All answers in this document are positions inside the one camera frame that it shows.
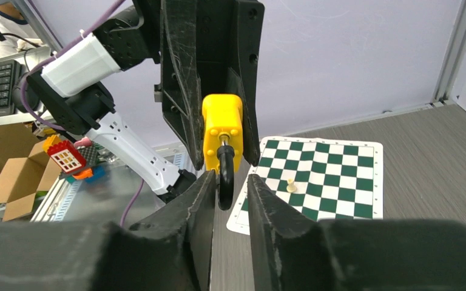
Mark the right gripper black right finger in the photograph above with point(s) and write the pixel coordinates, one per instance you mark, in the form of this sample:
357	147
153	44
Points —
293	252

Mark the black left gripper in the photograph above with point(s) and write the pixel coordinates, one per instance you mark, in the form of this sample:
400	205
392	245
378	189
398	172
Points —
208	47

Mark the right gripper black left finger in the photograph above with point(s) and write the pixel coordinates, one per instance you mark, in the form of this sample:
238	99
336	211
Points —
168	250

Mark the yellow padlock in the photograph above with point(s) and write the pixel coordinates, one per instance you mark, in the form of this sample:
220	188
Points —
223	141

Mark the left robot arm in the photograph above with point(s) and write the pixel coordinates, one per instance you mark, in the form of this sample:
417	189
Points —
70	85

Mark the small beige chess piece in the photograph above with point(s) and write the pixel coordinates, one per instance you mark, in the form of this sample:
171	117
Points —
291	187

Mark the green white chessboard mat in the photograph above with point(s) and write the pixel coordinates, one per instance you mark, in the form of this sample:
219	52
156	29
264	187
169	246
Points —
334	178

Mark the red yellow toy house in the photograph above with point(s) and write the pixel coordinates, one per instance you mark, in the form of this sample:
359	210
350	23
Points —
64	154

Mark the cardboard box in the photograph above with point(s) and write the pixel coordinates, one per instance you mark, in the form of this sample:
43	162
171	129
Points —
23	180

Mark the slotted cable duct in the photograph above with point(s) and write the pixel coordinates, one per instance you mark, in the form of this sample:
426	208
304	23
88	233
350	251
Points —
57	201

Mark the aluminium corner post left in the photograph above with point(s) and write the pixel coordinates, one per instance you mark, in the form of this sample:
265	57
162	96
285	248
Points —
453	58

